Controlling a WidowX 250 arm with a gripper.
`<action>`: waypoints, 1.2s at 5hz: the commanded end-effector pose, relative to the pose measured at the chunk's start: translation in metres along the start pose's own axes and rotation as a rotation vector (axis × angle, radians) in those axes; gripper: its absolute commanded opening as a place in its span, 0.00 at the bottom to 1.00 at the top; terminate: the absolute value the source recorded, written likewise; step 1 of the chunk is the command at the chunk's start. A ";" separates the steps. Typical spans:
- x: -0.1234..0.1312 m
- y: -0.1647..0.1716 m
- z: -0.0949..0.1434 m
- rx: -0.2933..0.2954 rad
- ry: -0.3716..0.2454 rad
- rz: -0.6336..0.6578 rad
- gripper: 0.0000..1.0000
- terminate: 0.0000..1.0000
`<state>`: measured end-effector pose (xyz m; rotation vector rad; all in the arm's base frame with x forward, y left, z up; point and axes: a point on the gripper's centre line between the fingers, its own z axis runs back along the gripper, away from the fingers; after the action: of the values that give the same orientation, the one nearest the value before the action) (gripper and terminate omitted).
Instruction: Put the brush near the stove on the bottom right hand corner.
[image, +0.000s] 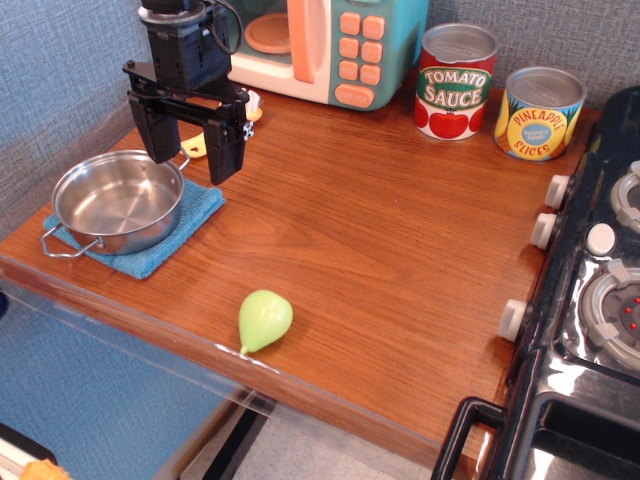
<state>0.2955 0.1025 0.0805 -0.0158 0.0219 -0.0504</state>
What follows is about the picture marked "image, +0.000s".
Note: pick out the pineapple slices can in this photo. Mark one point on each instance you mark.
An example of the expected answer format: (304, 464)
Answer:
(539, 111)

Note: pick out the orange object at corner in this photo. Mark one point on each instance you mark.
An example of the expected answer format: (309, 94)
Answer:
(44, 470)

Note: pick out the teal toy microwave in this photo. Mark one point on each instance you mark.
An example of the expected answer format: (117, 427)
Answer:
(348, 54)

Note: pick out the grey rear stove burner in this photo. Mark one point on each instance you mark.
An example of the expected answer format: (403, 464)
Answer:
(626, 214)

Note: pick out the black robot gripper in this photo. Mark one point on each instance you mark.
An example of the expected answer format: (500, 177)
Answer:
(191, 51)

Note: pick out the grey front stove burner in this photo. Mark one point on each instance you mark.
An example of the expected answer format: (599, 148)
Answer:
(609, 310)

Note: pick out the white stove knob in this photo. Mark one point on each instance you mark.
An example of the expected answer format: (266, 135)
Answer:
(556, 191)
(542, 230)
(511, 320)

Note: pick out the clear acrylic table guard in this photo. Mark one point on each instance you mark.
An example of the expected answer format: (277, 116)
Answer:
(102, 403)

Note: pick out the black oven door handle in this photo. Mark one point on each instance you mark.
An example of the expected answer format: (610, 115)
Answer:
(471, 411)

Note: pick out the orange microwave plate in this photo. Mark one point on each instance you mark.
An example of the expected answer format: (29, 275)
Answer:
(269, 34)

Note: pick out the stainless steel pot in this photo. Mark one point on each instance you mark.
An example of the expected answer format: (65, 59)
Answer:
(117, 203)

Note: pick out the tomato sauce can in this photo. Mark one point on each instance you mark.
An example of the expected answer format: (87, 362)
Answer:
(455, 72)

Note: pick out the grey stove burner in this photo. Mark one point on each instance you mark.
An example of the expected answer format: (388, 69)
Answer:
(626, 214)
(609, 310)

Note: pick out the green toy pear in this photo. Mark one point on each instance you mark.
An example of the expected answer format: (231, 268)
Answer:
(264, 318)

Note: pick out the white round stove button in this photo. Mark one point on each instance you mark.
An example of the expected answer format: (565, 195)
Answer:
(600, 239)

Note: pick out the black toy stove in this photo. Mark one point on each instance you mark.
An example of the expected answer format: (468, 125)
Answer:
(572, 410)

